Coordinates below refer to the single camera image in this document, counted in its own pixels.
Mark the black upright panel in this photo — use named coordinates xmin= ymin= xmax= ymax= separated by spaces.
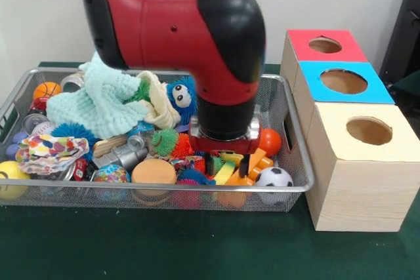
xmin=379 ymin=0 xmax=420 ymax=89

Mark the cream knitted cloth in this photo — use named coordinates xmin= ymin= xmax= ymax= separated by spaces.
xmin=136 ymin=70 xmax=182 ymax=129

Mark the wooden box with three holes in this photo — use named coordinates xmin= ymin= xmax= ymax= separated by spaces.
xmin=280 ymin=29 xmax=420 ymax=232

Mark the small orange basketball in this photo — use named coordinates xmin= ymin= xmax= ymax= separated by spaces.
xmin=32 ymin=81 xmax=62 ymax=101

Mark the dark green table cloth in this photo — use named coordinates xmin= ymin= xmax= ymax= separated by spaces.
xmin=390 ymin=70 xmax=420 ymax=113
xmin=0 ymin=61 xmax=420 ymax=280

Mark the orange plastic block toy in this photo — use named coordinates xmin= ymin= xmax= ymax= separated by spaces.
xmin=226 ymin=148 xmax=275 ymax=186

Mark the silver wire mesh bin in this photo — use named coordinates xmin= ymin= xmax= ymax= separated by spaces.
xmin=0 ymin=66 xmax=315 ymax=212

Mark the black and white soccer ball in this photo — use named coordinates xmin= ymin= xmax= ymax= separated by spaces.
xmin=255 ymin=167 xmax=294 ymax=204

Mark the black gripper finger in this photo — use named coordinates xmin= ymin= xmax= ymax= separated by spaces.
xmin=238 ymin=154 xmax=252 ymax=178
xmin=204 ymin=152 xmax=215 ymax=176

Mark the yellow printed ball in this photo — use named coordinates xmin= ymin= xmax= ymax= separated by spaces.
xmin=0 ymin=161 xmax=32 ymax=199

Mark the blue spiky toy with eyes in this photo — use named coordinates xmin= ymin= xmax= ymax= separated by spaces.
xmin=165 ymin=75 xmax=198 ymax=124

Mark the mint green knitted cloth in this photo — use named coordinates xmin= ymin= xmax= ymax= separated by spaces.
xmin=45 ymin=55 xmax=155 ymax=140

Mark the red ball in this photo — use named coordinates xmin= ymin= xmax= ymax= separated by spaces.
xmin=259 ymin=128 xmax=283 ymax=158

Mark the colourful patterned cloth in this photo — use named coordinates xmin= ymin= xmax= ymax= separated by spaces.
xmin=15 ymin=134 xmax=91 ymax=175

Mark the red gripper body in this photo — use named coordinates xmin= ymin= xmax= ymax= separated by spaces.
xmin=188 ymin=134 xmax=262 ymax=156

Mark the orange foam disc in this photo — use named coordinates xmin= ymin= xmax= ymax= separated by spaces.
xmin=131 ymin=158 xmax=178 ymax=184

